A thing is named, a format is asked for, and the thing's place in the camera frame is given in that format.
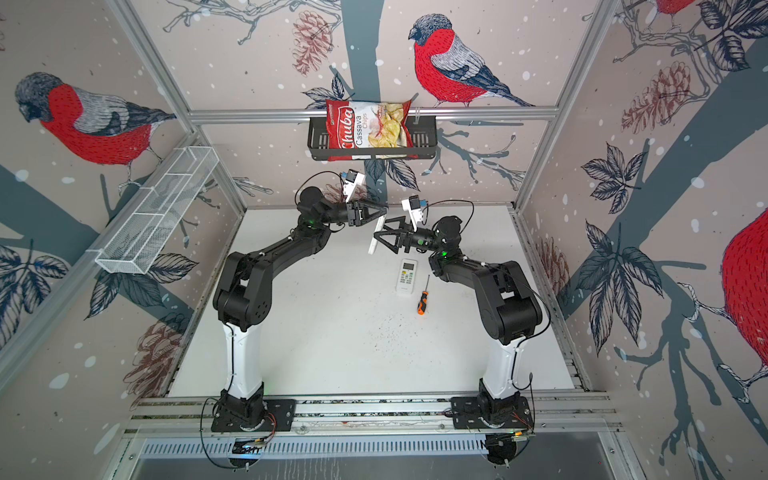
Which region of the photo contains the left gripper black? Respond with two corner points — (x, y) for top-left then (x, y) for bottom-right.
(318, 200), (386, 232)

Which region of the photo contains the orange black screwdriver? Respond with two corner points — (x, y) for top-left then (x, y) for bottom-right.
(417, 275), (431, 315)

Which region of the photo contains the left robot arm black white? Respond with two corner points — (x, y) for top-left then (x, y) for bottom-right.
(211, 187), (388, 433)

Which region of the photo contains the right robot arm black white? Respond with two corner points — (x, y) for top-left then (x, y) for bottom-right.
(373, 216), (543, 430)

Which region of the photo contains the red cassava chips bag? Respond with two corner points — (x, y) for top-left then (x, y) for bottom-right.
(326, 100), (413, 150)

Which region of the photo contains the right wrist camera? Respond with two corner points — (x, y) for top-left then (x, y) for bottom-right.
(401, 195), (428, 230)

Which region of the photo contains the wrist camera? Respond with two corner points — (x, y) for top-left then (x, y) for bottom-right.
(401, 195), (428, 230)
(341, 169), (368, 203)

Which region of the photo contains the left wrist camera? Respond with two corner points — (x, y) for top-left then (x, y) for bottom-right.
(341, 169), (368, 203)

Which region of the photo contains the black wall basket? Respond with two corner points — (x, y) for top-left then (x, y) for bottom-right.
(307, 117), (438, 161)

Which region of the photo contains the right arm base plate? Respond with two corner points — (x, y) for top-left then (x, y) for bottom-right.
(448, 393), (534, 430)

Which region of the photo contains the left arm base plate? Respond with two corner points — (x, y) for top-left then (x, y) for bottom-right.
(211, 396), (297, 434)

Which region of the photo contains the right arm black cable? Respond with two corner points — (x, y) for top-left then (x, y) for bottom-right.
(482, 419), (536, 468)

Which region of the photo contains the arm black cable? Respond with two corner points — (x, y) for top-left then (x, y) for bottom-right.
(482, 419), (536, 468)
(199, 395), (278, 471)

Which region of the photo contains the white wire mesh shelf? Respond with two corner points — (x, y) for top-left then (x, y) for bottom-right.
(95, 146), (219, 274)

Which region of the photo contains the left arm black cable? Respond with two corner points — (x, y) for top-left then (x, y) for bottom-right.
(199, 395), (278, 471)

